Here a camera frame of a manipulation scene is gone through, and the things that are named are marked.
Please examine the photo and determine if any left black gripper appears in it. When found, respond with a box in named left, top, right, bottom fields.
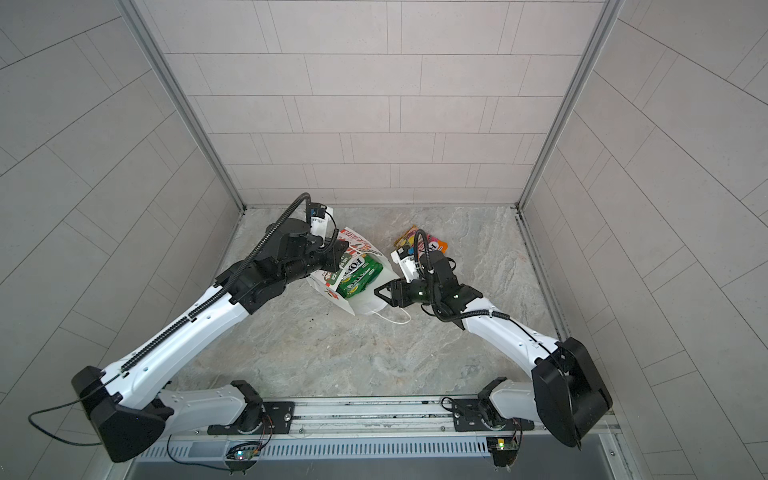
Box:
left=277, top=236, right=351, bottom=288

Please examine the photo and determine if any white paper bag with flower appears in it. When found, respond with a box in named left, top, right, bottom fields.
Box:
left=307, top=228, right=411, bottom=325

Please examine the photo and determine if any green Fox's spring tea bag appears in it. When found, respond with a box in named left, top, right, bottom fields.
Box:
left=336, top=254, right=383, bottom=299

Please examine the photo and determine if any orange Fox's fruits candy bag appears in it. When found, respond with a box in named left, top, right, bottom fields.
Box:
left=394, top=225, right=448, bottom=253

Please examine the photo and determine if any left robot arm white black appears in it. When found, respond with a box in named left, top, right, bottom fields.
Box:
left=72, top=218, right=349, bottom=463

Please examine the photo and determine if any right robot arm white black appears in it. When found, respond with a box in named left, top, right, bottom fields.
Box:
left=374, top=251, right=613, bottom=447

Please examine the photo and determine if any right circuit board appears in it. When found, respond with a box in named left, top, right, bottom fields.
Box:
left=486, top=437, right=520, bottom=468

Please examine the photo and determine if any left circuit board green led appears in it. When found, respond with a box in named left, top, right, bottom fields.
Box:
left=225, top=441, right=263, bottom=462

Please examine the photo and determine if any white vent grille strip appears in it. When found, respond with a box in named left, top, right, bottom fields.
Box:
left=139, top=437, right=490, bottom=463

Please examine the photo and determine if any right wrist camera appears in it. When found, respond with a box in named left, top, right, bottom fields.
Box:
left=391, top=246, right=419, bottom=282

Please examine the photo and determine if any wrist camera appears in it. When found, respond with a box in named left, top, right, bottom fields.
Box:
left=310, top=207, right=335, bottom=238
left=391, top=246, right=419, bottom=282

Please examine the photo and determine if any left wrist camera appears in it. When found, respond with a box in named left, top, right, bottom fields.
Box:
left=310, top=207, right=335, bottom=238

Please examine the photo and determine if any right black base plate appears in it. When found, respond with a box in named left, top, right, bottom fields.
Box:
left=440, top=397, right=535, bottom=432

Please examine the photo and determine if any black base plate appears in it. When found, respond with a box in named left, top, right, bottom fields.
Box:
left=207, top=401, right=296, bottom=435
left=440, top=397, right=535, bottom=432

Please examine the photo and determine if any aluminium mounting rail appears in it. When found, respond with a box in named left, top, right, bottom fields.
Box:
left=158, top=386, right=550, bottom=441

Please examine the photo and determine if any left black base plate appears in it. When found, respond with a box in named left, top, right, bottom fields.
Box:
left=207, top=401, right=296, bottom=435

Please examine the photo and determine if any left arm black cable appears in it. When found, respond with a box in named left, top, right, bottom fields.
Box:
left=27, top=383, right=115, bottom=448

